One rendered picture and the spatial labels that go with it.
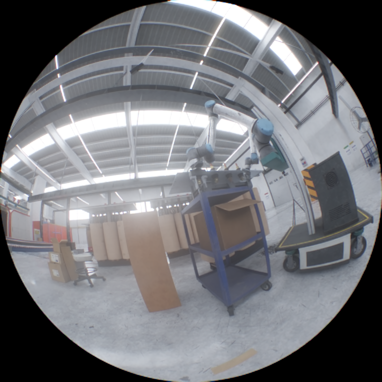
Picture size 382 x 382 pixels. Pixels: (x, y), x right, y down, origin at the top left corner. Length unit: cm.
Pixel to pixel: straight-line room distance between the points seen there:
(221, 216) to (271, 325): 80
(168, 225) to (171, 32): 1011
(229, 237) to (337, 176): 92
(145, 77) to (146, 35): 339
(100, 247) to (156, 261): 244
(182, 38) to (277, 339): 1020
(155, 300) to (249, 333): 75
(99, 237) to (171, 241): 188
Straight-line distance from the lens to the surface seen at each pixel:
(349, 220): 113
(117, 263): 336
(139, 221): 99
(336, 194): 106
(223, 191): 76
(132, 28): 850
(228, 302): 87
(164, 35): 940
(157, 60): 767
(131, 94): 440
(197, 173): 88
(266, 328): 88
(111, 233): 313
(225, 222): 74
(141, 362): 89
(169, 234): 293
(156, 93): 436
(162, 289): 110
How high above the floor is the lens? 73
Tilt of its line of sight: 17 degrees up
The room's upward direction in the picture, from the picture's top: 14 degrees counter-clockwise
